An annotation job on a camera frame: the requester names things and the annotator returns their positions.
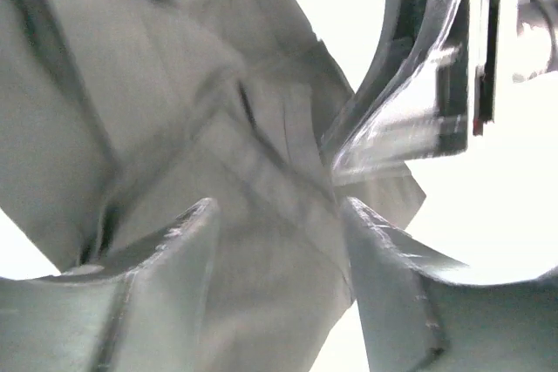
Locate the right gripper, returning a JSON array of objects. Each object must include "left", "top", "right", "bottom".
[{"left": 321, "top": 0, "right": 500, "bottom": 180}]

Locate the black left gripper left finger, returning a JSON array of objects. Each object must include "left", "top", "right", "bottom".
[{"left": 1, "top": 199, "right": 218, "bottom": 371}]

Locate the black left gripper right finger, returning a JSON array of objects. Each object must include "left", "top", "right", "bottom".
[{"left": 342, "top": 198, "right": 557, "bottom": 371}]

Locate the black long sleeve shirt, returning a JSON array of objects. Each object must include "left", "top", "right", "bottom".
[{"left": 1, "top": 0, "right": 425, "bottom": 371}]

